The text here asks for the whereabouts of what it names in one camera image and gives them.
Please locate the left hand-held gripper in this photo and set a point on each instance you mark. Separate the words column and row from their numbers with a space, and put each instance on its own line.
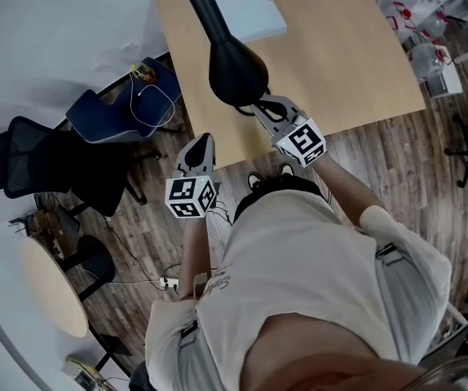
column 189, row 196

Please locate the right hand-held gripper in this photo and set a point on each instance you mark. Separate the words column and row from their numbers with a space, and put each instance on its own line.
column 301, row 141

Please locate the black hair dryer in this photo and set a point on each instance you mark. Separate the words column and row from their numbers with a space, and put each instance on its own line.
column 236, row 71

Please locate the person's right forearm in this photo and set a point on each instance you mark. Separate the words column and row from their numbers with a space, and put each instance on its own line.
column 348, row 194

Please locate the person's left forearm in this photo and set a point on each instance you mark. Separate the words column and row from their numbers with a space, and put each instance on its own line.
column 195, row 255

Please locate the black white sneaker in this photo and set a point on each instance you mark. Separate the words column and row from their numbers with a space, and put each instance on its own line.
column 287, row 170
column 255, row 181

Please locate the person's black trousers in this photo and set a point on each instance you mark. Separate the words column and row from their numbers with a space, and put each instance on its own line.
column 287, row 185

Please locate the drink bottle yellow cap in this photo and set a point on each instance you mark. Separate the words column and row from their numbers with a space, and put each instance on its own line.
column 145, row 75

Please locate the white flat box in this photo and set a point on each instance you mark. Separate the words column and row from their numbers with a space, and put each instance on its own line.
column 254, row 10

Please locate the white power strip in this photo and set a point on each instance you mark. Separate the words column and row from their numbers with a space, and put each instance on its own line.
column 169, row 283

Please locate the person's white t-shirt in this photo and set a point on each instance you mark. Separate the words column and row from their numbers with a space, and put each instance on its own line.
column 299, row 259

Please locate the black mesh office chair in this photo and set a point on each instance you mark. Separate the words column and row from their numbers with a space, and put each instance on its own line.
column 54, row 165

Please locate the clear dispenser water bottle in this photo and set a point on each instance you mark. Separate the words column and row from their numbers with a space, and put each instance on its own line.
column 425, row 61

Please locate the cardboard box with clutter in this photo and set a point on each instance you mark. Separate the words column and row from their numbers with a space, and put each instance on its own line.
column 50, row 230

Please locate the white water dispenser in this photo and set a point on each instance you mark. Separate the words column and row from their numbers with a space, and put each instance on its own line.
column 448, row 86

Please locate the round light wooden table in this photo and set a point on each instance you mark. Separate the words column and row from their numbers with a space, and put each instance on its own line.
column 50, row 287

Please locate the beige device with screen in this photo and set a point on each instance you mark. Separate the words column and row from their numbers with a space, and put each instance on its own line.
column 81, row 375

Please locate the white wall socket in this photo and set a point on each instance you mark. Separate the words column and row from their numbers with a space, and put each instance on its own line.
column 129, row 48

